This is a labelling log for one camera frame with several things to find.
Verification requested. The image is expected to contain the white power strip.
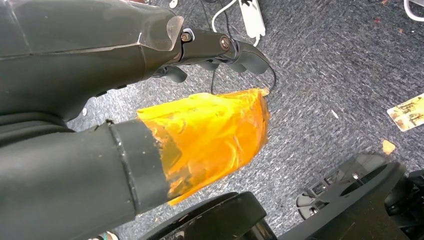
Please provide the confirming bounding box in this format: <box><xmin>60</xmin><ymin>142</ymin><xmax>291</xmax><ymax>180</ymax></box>
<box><xmin>238</xmin><ymin>0</ymin><xmax>267</xmax><ymax>39</ymax></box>

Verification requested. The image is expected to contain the patterned card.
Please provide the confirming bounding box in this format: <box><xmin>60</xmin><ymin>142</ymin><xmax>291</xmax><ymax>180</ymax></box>
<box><xmin>386</xmin><ymin>93</ymin><xmax>424</xmax><ymax>133</ymax></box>

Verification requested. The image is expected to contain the thin black cable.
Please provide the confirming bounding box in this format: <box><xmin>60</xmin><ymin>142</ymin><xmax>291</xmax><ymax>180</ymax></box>
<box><xmin>200</xmin><ymin>0</ymin><xmax>277</xmax><ymax>95</ymax></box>

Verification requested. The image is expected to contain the orange cardboard scrap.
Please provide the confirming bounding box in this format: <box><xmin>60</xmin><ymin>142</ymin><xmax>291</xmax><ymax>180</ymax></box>
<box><xmin>382</xmin><ymin>139</ymin><xmax>397</xmax><ymax>156</ymax></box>

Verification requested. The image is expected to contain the white power strip cable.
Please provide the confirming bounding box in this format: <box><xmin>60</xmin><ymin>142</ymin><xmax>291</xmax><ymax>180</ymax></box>
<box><xmin>211</xmin><ymin>0</ymin><xmax>261</xmax><ymax>47</ymax></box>

